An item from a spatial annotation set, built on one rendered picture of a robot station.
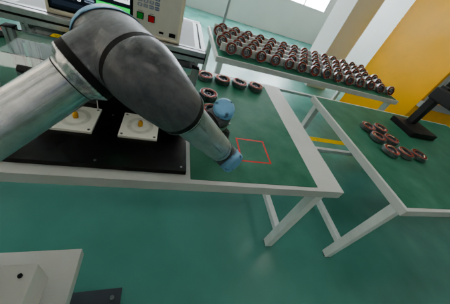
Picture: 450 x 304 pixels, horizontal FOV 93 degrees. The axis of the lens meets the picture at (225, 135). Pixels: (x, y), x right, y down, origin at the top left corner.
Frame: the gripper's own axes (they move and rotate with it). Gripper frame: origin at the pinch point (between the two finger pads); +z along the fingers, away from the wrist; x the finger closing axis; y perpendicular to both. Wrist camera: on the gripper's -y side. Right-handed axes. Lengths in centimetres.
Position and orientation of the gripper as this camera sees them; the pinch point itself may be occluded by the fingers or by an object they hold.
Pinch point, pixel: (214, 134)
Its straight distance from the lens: 105.6
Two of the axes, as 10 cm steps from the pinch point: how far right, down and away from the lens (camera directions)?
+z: -1.7, 3.1, 9.4
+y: -3.2, 8.8, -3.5
